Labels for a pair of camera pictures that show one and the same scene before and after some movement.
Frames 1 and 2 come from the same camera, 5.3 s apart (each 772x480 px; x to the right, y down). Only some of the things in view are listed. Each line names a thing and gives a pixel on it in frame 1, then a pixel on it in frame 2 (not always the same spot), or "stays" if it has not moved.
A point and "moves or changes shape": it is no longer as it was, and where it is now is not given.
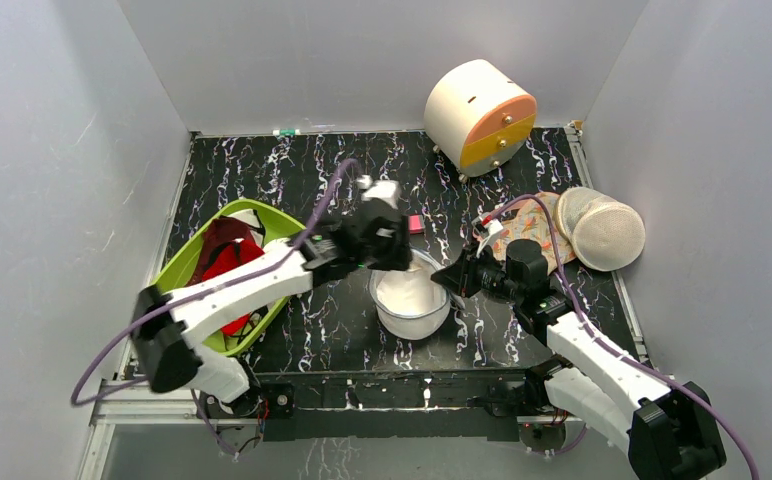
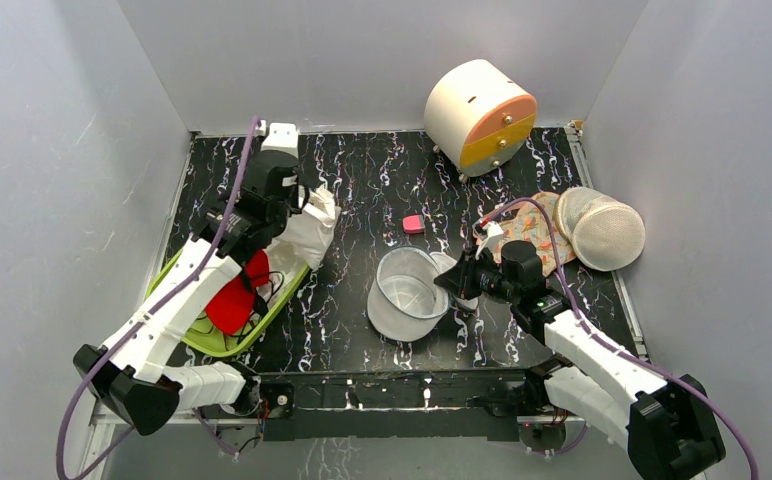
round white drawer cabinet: [477, 117] stays
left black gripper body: [393, 256] to [289, 204]
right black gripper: [464, 279] stays
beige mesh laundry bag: [605, 234] stays
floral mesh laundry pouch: [529, 220] stays
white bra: [409, 292] moves or changes shape
